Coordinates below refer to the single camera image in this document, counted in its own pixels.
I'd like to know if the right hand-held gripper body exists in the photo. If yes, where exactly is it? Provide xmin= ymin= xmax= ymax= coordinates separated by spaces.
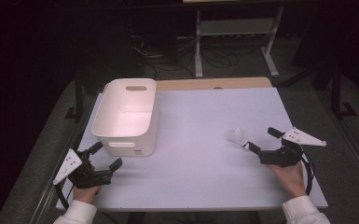
xmin=258 ymin=126 xmax=327 ymax=168

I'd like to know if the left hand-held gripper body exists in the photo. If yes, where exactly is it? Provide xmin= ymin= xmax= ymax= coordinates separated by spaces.
xmin=52 ymin=148 xmax=113 ymax=189

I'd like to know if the clear plastic wrapper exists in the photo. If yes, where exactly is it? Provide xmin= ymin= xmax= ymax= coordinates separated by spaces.
xmin=227 ymin=127 xmax=251 ymax=150

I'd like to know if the person's left hand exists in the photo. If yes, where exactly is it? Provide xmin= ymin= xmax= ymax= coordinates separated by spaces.
xmin=73 ymin=185 xmax=103 ymax=205

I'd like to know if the person's right hand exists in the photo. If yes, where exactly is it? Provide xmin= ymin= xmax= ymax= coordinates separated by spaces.
xmin=267 ymin=161 xmax=308 ymax=202

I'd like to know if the white plastic bin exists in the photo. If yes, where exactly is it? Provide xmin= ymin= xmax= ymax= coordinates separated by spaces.
xmin=91 ymin=77 xmax=160 ymax=158

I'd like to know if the black metal stand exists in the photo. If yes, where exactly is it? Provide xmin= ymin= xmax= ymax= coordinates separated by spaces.
xmin=63 ymin=69 xmax=87 ymax=122
xmin=330 ymin=62 xmax=358 ymax=120

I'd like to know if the wooden table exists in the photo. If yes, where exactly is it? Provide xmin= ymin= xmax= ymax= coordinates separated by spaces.
xmin=104 ymin=77 xmax=273 ymax=93

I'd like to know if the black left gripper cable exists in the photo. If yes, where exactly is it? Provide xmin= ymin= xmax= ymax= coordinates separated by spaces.
xmin=55 ymin=181 xmax=71 ymax=210

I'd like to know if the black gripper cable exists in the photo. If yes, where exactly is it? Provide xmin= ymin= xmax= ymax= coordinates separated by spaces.
xmin=300 ymin=153 xmax=316 ymax=196
xmin=55 ymin=181 xmax=71 ymax=210

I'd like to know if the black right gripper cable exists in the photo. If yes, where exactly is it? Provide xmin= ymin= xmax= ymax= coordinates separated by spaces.
xmin=300 ymin=153 xmax=316 ymax=196

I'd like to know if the tangle of floor cables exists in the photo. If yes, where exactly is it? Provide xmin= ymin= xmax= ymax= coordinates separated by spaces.
xmin=130 ymin=34 xmax=241 ymax=79

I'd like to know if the white metal stand frame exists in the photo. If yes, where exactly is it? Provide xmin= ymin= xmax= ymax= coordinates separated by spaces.
xmin=194 ymin=6 xmax=285 ymax=78

